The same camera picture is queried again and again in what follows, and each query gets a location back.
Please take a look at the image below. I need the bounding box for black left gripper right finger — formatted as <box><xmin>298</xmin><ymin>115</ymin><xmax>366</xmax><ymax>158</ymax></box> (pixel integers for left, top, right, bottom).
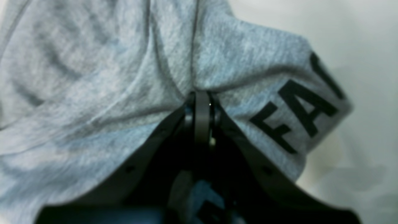
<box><xmin>202</xmin><ymin>92</ymin><xmax>360</xmax><ymax>224</ymax></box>

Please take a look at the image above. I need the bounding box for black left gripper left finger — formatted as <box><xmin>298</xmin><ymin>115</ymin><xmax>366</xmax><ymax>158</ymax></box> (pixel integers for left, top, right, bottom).
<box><xmin>35</xmin><ymin>92</ymin><xmax>203</xmax><ymax>224</ymax></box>

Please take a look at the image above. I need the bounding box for grey T-shirt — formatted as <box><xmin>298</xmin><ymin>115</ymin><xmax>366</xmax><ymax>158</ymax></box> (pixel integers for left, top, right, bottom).
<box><xmin>1</xmin><ymin>0</ymin><xmax>351</xmax><ymax>224</ymax></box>

